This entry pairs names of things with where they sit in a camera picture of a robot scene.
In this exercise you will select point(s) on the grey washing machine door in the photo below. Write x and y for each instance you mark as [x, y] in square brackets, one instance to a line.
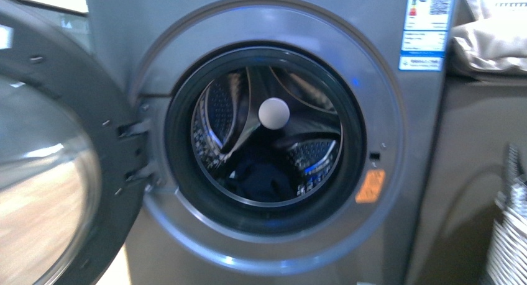
[68, 193]

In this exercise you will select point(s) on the grey front-load washing machine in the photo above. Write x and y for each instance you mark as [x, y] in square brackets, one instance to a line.
[316, 80]

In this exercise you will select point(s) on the dark navy blue garment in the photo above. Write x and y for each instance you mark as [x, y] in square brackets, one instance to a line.
[261, 175]

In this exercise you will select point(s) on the white wire laundry basket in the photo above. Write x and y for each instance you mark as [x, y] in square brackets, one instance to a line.
[506, 257]

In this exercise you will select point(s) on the blue white energy label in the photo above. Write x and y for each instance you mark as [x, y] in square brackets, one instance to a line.
[425, 32]

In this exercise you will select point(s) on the orange warning sticker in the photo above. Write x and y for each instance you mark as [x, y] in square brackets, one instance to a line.
[371, 188]

